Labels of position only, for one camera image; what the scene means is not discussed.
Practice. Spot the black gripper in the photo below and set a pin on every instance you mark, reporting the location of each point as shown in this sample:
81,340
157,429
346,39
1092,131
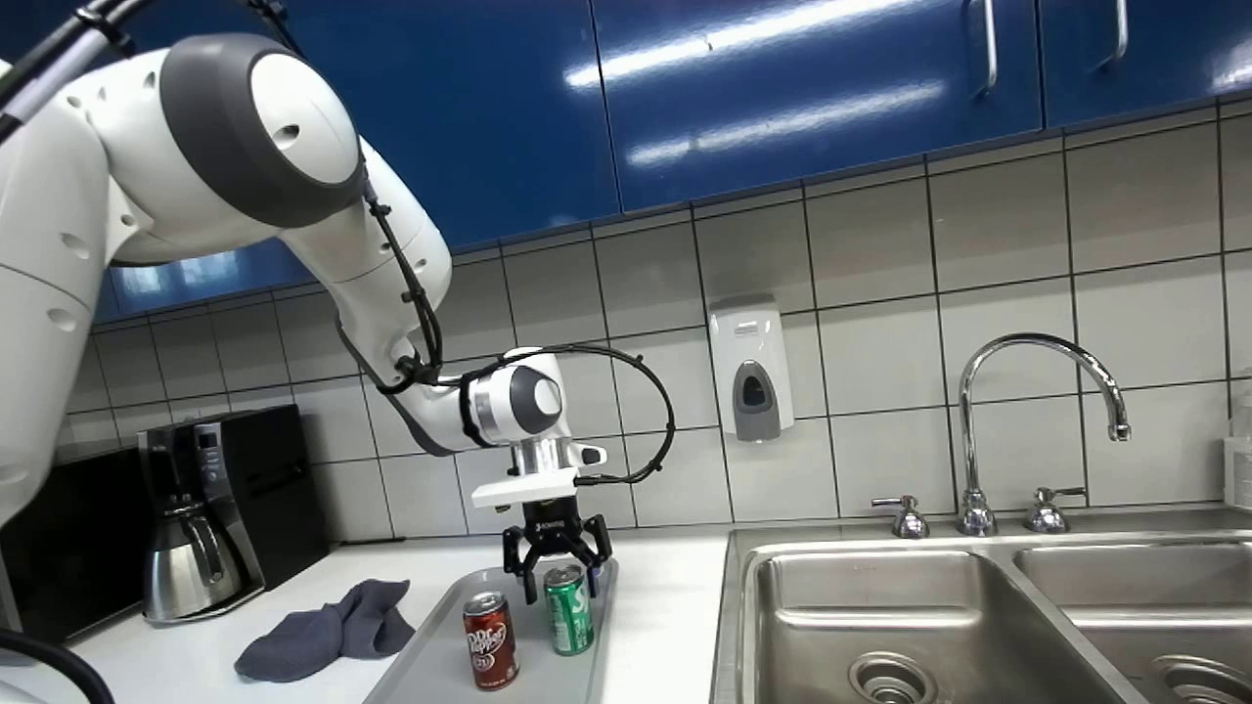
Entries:
552,516

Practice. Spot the green soda can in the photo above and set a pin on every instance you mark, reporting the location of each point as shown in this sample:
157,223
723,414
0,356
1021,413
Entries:
570,620

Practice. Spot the red soda can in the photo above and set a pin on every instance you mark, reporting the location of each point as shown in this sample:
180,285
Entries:
489,645

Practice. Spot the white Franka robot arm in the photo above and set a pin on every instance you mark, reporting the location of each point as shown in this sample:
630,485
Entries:
157,169

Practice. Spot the grey plastic tray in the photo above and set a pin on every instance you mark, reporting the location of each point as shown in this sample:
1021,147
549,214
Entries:
415,671

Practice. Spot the dark blue-grey cloth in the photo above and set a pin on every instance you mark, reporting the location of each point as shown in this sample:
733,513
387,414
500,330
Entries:
325,632

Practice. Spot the black coffee maker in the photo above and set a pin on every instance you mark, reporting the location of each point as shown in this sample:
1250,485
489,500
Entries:
277,494

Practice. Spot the stainless steel double sink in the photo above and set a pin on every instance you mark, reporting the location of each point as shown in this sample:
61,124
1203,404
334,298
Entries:
913,628

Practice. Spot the steel coffee carafe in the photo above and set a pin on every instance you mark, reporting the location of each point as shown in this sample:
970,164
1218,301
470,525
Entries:
189,568

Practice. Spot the chrome gooseneck faucet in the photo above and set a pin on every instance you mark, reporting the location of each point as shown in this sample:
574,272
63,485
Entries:
969,430

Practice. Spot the blue cabinet door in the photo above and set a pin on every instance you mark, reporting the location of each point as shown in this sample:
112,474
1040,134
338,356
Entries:
806,92
1158,52
198,280
511,117

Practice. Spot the black microwave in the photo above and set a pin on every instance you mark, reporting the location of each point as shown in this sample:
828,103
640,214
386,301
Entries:
81,562

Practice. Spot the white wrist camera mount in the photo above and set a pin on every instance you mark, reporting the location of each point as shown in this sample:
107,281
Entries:
522,489

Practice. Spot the white wall soap dispenser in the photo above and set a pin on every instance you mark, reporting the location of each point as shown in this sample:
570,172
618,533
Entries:
754,371

